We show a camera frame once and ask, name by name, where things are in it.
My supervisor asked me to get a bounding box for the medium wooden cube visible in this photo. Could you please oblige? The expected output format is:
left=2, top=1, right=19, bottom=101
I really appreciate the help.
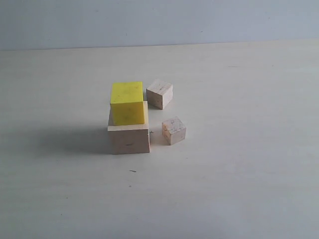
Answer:
left=146, top=79, right=173, bottom=110

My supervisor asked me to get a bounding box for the large wooden cube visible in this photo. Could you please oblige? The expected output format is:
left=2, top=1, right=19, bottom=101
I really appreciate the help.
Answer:
left=107, top=101, right=151, bottom=154

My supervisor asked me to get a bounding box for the yellow cube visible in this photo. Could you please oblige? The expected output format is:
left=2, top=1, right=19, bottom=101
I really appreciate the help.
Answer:
left=110, top=82, right=145, bottom=125

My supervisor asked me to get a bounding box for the small wooden cube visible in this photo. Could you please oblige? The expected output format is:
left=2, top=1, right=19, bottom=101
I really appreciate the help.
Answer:
left=162, top=117, right=186, bottom=145

